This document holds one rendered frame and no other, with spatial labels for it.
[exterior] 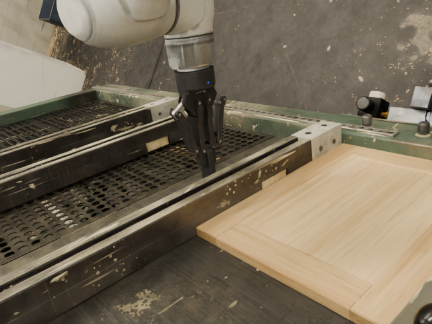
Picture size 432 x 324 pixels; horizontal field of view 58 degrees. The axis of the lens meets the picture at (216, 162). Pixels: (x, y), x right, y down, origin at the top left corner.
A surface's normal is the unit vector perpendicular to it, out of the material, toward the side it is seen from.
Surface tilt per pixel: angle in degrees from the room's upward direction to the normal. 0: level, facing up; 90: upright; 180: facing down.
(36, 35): 90
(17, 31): 90
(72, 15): 38
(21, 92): 90
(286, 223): 60
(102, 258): 90
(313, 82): 0
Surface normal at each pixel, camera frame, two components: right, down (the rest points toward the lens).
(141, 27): 0.73, 0.63
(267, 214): -0.14, -0.91
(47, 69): 0.61, 0.35
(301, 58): -0.71, -0.16
